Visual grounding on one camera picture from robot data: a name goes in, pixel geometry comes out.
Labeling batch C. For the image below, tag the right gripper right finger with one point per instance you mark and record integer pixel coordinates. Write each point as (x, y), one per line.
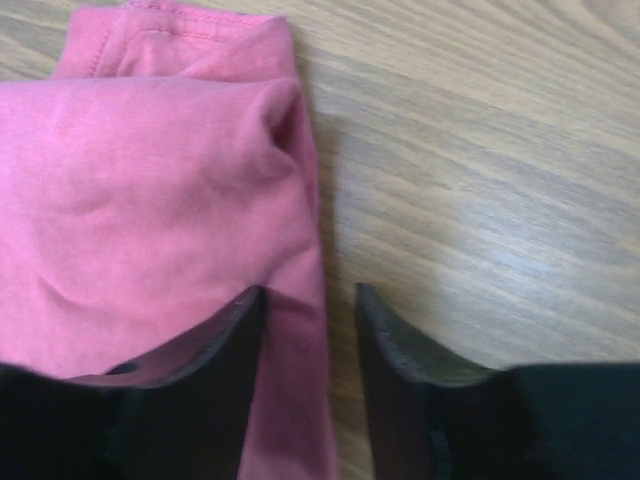
(433, 414)

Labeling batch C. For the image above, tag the red t-shirt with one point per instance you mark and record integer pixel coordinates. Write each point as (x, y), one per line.
(167, 166)

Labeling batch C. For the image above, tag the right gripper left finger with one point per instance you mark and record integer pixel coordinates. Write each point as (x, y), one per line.
(179, 411)

